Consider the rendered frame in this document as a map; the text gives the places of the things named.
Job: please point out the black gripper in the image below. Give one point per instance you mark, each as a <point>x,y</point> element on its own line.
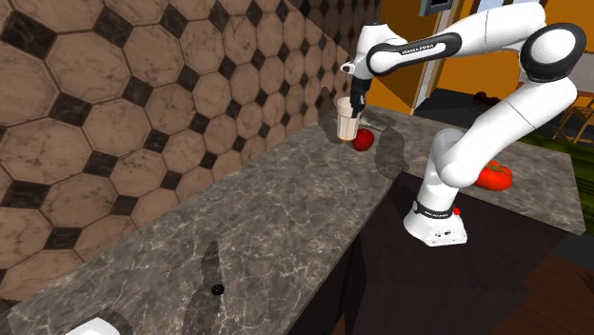
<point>358,92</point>

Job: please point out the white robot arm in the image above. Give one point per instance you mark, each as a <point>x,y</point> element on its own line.
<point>482,125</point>

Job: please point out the grey flat object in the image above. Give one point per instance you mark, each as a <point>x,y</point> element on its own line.
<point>375,122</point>

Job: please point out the cream ribbed cup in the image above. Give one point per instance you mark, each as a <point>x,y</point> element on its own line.
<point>345,125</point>

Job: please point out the red apple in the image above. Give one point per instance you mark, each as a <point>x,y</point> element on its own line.
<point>363,140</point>

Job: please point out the red tomato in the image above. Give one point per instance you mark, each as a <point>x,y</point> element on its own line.
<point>496,178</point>

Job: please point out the dark robot stand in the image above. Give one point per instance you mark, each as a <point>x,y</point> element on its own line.
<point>417,287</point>

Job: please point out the wooden chair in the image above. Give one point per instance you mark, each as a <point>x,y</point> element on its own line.
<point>578,121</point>

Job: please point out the small black round object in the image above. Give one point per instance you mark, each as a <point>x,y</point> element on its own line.
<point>217,290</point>

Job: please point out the white rounded object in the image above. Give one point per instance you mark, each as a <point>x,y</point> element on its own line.
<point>95,327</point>

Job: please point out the grey framed wall picture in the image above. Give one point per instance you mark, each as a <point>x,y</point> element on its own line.
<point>436,5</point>

